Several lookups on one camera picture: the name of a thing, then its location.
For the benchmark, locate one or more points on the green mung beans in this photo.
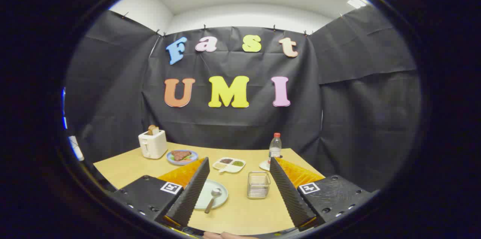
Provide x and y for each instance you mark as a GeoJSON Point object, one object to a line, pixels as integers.
{"type": "Point", "coordinates": [237, 163]}

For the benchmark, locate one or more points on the yellow soybeans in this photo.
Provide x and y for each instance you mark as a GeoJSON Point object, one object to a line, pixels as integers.
{"type": "Point", "coordinates": [219, 165]}

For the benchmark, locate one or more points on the black backdrop cloth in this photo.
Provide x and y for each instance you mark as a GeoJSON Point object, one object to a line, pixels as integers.
{"type": "Point", "coordinates": [233, 126]}

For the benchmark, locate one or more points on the steak with vegetables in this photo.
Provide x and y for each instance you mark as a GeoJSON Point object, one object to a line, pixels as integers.
{"type": "Point", "coordinates": [181, 155]}

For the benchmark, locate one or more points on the toasted bread slice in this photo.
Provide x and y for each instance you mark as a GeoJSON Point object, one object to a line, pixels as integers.
{"type": "Point", "coordinates": [153, 130]}

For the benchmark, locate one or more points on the white flat board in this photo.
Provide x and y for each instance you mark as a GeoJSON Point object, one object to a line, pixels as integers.
{"type": "Point", "coordinates": [76, 148]}

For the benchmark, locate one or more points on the dark red beans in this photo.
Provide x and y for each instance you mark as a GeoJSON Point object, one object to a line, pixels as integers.
{"type": "Point", "coordinates": [226, 161]}

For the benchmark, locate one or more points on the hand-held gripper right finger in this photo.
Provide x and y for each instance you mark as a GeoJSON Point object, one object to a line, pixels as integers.
{"type": "Point", "coordinates": [289, 194]}

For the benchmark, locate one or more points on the blue plate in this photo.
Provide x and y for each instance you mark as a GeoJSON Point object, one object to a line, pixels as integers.
{"type": "Point", "coordinates": [170, 159]}

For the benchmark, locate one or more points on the light green plate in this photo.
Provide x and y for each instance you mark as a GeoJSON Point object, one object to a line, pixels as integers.
{"type": "Point", "coordinates": [204, 194]}

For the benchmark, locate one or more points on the white divided tray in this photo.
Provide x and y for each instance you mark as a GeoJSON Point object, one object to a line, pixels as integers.
{"type": "Point", "coordinates": [233, 168]}

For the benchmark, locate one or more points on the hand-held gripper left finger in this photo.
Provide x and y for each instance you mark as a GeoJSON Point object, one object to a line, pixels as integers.
{"type": "Point", "coordinates": [191, 194]}

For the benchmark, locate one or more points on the clear red-capped water bottle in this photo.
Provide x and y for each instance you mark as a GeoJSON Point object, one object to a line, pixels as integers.
{"type": "Point", "coordinates": [275, 147]}

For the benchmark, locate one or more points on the small ceiling light panel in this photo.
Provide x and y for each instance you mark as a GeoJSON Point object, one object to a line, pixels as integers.
{"type": "Point", "coordinates": [356, 2]}

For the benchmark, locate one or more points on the cream white toaster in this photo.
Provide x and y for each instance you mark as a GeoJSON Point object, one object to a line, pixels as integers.
{"type": "Point", "coordinates": [153, 145]}

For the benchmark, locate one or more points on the white square coaster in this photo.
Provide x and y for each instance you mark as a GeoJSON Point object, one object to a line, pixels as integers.
{"type": "Point", "coordinates": [264, 165]}

